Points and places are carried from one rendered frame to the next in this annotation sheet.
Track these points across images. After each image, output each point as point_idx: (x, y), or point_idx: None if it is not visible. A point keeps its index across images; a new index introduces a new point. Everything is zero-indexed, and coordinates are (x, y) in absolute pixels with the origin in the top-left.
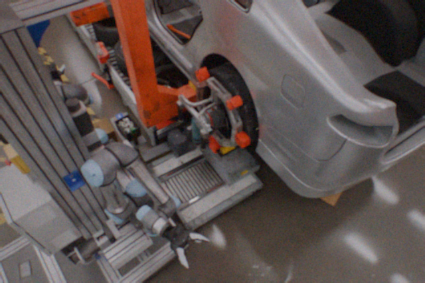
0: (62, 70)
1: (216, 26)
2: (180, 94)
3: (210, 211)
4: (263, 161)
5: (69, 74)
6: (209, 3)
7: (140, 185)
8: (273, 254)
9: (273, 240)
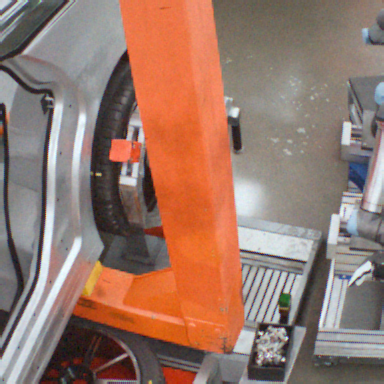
0: (365, 261)
1: (95, 46)
2: (128, 289)
3: (269, 228)
4: (101, 236)
5: None
6: (74, 36)
7: (383, 87)
8: (253, 144)
9: (233, 154)
